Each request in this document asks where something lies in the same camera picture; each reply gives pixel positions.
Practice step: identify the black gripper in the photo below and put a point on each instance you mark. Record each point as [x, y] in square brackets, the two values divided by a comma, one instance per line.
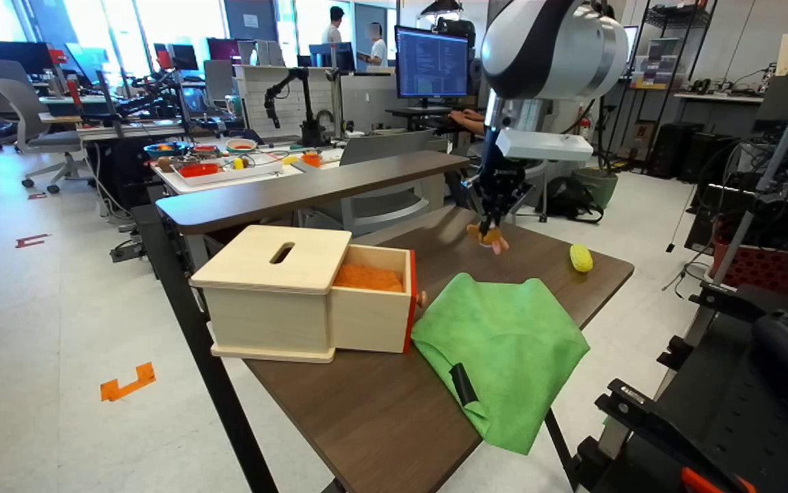
[503, 182]

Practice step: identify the orange rat plush toy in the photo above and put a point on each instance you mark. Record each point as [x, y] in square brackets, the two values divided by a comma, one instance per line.
[495, 245]

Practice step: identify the small black robot arm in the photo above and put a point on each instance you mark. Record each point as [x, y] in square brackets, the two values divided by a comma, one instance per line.
[302, 111]

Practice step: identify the grey desk chair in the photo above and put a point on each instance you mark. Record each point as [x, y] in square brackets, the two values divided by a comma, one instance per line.
[532, 186]

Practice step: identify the black bag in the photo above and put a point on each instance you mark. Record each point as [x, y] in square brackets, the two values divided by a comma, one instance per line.
[573, 196]

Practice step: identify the yellow ball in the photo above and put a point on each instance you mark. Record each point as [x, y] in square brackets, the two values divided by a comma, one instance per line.
[580, 258]

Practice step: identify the green cloth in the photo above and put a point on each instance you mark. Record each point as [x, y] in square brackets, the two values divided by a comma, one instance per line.
[507, 358]

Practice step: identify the grey chair back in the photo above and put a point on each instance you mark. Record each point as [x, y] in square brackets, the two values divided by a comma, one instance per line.
[384, 145]

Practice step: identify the wooden drawer orange inside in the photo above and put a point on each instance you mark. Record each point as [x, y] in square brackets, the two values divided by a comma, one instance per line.
[370, 310]

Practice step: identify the computer monitor blue screen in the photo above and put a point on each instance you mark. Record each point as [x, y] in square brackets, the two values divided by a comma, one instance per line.
[429, 65]

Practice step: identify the long grey bench table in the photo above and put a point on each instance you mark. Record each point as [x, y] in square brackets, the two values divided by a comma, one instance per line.
[302, 186]

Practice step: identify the standing person with cap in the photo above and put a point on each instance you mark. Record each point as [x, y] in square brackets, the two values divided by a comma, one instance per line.
[374, 45]

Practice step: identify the black metal shelf rack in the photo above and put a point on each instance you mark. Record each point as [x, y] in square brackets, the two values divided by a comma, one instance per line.
[663, 65]

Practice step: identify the light wooden slotted box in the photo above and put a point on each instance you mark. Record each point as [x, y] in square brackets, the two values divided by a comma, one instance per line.
[265, 291]

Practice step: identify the standing person white shirt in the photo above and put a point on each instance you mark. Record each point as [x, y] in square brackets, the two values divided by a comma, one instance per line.
[333, 26]

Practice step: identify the red crate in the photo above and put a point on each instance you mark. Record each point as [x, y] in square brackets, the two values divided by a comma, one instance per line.
[759, 267]

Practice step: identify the white tray with toys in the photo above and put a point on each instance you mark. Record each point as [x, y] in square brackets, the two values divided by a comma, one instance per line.
[220, 169]

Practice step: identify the slanted aluminium pole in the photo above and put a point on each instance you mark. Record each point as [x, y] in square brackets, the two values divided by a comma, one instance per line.
[777, 154]

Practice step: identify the grey swivel office chair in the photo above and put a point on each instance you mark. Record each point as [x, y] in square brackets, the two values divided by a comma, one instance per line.
[24, 114]

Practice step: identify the dark monitor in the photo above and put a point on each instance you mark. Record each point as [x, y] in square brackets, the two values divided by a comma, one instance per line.
[15, 56]

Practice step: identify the black metal frame cart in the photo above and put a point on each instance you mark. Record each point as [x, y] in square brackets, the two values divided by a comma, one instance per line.
[751, 401]

